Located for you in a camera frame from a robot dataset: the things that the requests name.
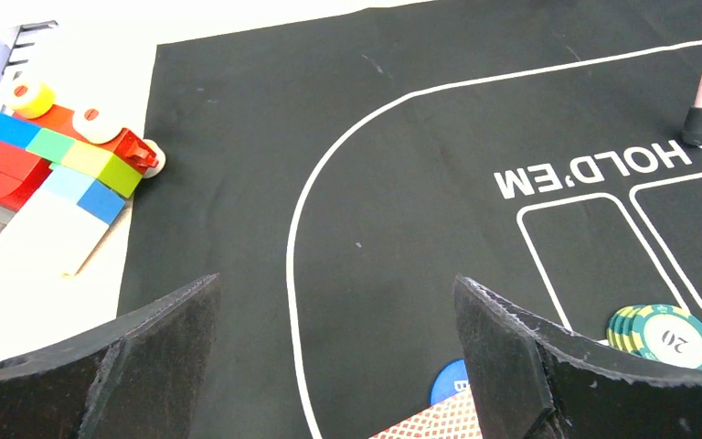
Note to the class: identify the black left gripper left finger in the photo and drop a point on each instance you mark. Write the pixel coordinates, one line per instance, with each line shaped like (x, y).
(137, 376)

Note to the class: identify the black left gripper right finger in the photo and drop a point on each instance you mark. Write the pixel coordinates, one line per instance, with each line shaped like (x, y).
(531, 378)

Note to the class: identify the blue small blind button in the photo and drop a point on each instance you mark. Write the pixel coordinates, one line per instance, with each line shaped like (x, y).
(450, 380)

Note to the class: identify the single playing card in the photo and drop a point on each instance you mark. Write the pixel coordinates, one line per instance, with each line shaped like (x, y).
(454, 417)

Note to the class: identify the single green poker chip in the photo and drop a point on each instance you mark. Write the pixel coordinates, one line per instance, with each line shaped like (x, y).
(658, 332)

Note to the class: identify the colourful toy block stack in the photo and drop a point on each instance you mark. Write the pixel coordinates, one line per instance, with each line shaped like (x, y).
(65, 175)

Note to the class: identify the black poker table mat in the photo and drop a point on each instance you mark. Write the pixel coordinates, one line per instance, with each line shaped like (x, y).
(336, 175)

